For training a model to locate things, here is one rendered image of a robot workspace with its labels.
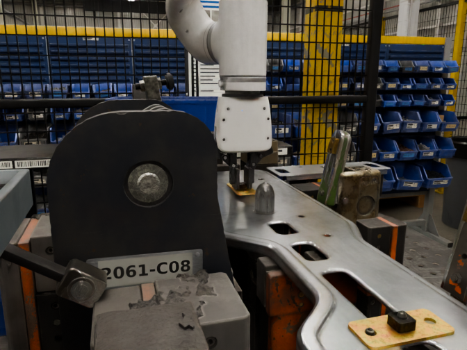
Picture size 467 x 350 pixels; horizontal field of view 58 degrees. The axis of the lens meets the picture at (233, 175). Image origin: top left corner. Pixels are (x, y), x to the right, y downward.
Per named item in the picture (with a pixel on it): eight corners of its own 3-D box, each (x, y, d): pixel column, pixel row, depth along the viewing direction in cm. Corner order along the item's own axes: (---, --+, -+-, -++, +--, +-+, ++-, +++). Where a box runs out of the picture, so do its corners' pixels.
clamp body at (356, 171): (383, 341, 84) (398, 171, 76) (329, 351, 80) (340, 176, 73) (358, 317, 92) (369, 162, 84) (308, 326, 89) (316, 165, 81)
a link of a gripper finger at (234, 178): (223, 155, 75) (223, 191, 77) (240, 154, 76) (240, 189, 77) (218, 152, 78) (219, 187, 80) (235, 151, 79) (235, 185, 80)
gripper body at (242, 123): (219, 89, 70) (219, 154, 73) (276, 89, 73) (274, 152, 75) (210, 88, 77) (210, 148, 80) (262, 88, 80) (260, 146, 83)
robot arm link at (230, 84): (223, 76, 70) (223, 94, 70) (273, 76, 72) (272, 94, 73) (212, 76, 77) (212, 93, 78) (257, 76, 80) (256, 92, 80)
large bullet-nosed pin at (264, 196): (276, 223, 67) (278, 183, 65) (258, 225, 66) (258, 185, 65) (269, 217, 70) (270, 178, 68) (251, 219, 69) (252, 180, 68)
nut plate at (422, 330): (425, 310, 39) (427, 298, 38) (457, 333, 35) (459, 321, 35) (345, 325, 36) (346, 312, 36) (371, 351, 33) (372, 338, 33)
